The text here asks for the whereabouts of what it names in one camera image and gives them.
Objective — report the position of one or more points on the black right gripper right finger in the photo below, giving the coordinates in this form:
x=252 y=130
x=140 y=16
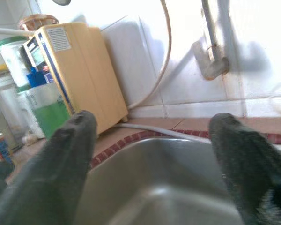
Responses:
x=248 y=164

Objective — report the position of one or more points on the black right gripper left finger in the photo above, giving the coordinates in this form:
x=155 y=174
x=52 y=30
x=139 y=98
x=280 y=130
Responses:
x=44 y=178

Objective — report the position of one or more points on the green dish soap bottle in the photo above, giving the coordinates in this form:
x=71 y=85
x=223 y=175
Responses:
x=51 y=117

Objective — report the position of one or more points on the steel sink basin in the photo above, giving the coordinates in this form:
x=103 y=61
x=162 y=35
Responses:
x=154 y=175

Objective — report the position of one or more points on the beige water ionizer appliance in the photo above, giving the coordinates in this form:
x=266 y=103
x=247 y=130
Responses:
x=91 y=70

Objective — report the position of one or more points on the white jar green lid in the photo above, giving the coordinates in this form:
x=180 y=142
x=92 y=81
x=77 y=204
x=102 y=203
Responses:
x=11 y=61

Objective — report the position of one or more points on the white plastic pipe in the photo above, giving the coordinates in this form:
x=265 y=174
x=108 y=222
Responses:
x=9 y=31

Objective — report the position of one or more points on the copper round strainer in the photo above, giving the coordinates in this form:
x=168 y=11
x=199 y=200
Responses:
x=37 y=21

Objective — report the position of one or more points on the grey wall tap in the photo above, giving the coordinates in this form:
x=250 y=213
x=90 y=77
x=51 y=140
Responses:
x=213 y=35

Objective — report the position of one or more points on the thin beige wall tube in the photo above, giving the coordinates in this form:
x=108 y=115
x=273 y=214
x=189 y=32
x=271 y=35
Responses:
x=169 y=42

